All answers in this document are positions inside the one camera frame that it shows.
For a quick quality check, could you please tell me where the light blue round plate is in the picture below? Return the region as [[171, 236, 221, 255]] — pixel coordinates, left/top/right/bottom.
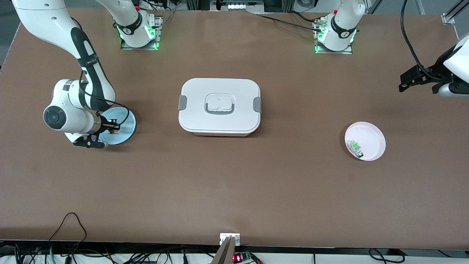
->
[[98, 107, 136, 145]]

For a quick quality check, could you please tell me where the pink round plate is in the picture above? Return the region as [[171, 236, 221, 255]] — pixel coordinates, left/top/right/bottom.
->
[[345, 122, 386, 161]]

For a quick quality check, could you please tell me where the white lidded lunch box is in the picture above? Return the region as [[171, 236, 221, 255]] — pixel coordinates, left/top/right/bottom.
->
[[178, 78, 263, 137]]

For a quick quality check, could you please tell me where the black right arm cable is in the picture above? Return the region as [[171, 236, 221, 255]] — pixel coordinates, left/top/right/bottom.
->
[[70, 16, 130, 127]]

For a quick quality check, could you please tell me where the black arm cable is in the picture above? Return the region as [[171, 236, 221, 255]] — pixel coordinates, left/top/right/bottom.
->
[[70, 16, 130, 127], [400, 0, 446, 79]]

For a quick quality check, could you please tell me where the aluminium cage frame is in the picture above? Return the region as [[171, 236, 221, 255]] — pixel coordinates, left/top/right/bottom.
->
[[442, 0, 469, 25]]

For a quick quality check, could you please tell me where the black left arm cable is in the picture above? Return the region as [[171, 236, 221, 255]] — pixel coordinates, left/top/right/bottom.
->
[[400, 0, 446, 79]]

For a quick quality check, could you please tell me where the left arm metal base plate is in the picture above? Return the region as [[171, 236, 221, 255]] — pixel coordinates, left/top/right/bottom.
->
[[313, 16, 354, 55]]

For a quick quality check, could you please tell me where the thin black looped cable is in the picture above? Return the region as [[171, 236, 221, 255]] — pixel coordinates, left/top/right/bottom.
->
[[49, 212, 88, 253]]

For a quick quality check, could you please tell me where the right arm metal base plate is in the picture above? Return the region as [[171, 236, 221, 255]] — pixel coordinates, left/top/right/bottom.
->
[[121, 15, 163, 51]]

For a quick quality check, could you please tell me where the black cable with green plug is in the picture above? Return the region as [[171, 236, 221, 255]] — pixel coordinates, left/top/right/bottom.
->
[[256, 13, 325, 30]]

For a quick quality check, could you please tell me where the small metal table bracket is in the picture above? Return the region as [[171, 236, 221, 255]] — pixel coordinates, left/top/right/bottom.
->
[[219, 233, 241, 246]]

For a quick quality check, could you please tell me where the grey camera mount bar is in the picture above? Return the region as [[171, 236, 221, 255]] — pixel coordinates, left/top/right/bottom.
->
[[212, 236, 237, 264]]

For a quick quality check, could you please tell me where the black coiled cable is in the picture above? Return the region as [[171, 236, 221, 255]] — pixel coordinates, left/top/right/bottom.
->
[[368, 249, 405, 264]]

